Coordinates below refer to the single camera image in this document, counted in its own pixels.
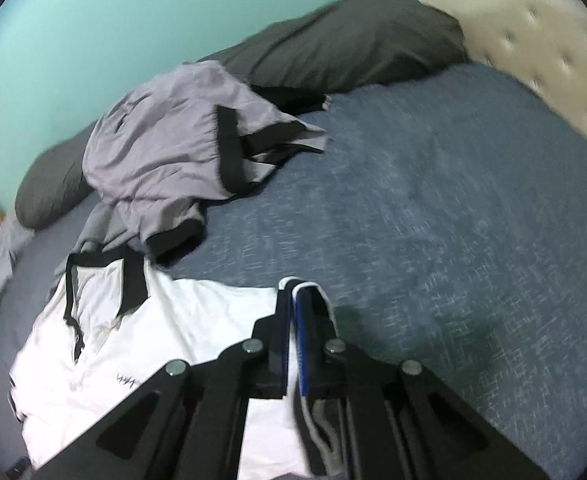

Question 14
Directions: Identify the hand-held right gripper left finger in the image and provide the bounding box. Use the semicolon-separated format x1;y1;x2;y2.
34;287;294;480

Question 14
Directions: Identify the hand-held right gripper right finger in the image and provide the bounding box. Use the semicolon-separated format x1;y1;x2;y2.
293;287;551;480

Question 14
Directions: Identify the white polo shirt black trim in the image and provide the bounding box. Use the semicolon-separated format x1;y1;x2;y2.
8;247;347;480

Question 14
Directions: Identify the blue-grey bed blanket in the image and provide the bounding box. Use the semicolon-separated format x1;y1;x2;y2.
0;62;587;480

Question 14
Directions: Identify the grey jacket black trim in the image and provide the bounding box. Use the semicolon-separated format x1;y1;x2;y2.
81;60;331;266

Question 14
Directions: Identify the cream tufted headboard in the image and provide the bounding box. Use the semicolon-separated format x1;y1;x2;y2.
409;0;587;161

